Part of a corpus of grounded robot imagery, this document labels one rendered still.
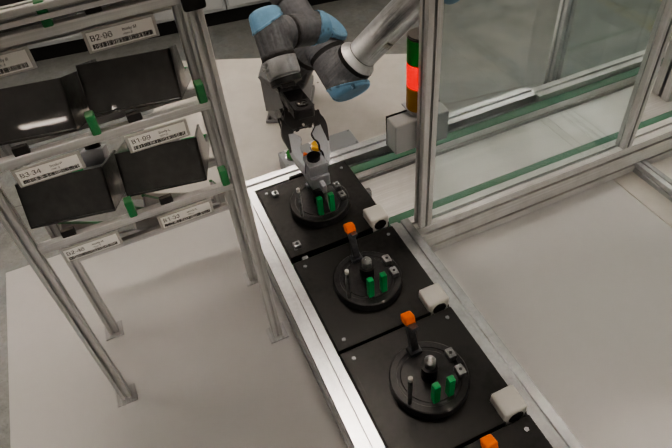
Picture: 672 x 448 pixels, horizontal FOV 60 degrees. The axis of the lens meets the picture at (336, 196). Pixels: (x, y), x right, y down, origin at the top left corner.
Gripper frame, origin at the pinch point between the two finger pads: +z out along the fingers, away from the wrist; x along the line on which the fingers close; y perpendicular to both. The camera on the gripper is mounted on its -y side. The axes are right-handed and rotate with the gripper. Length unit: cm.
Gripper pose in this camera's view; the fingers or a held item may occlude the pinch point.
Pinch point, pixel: (315, 164)
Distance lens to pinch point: 128.8
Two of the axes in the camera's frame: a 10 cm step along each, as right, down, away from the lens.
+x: -9.1, 3.2, -2.5
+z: 3.1, 9.5, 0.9
